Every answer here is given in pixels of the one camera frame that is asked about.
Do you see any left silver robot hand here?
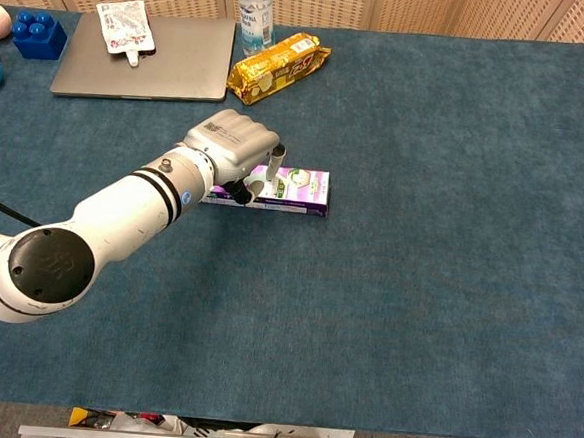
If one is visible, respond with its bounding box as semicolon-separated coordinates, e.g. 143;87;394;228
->
177;105;291;210

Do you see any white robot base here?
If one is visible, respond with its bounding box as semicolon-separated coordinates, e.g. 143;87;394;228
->
110;410;357;438

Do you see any silver closed laptop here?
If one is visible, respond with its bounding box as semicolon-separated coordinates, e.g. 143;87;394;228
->
49;6;238;109

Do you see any purple and white carton box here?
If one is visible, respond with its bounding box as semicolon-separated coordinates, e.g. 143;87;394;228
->
196;159;334;220

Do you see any gold biscuit packet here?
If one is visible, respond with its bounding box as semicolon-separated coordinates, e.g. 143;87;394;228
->
225;26;334;112

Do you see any clear plastic water bottle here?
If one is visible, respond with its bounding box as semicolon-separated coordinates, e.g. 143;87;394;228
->
231;0;279;59

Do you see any white spout pouch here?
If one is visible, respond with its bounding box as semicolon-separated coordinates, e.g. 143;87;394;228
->
91;0;161;69

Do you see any blue building block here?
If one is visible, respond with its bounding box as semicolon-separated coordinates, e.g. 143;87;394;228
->
9;8;70;63

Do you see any woven wicker folding screen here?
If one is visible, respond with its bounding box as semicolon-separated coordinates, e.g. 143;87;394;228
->
0;0;584;49

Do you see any blue felt table cover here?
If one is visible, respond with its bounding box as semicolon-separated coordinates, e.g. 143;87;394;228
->
0;2;584;438

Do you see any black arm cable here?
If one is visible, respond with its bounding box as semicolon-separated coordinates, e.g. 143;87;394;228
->
0;188;42;229

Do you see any yellow bracket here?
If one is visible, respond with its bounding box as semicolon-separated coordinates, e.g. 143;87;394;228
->
68;406;109;431

